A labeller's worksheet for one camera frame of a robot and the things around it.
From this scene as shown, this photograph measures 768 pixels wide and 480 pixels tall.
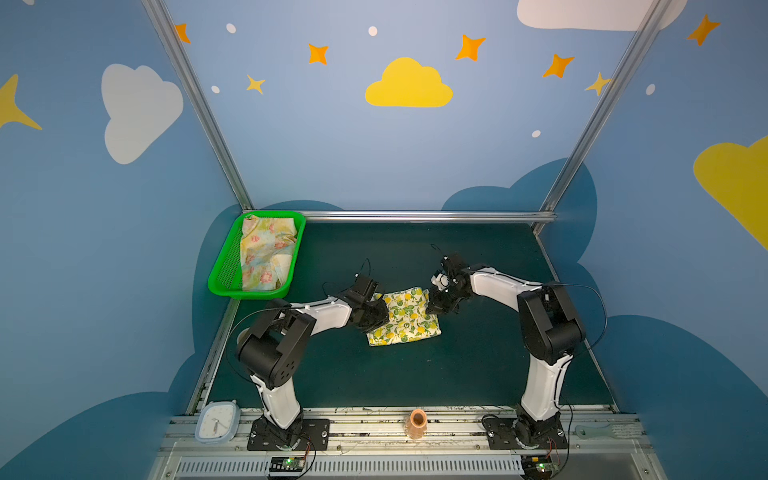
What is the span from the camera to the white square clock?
28.7 inches

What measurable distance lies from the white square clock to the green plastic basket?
315 mm

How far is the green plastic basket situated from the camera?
0.97 metres
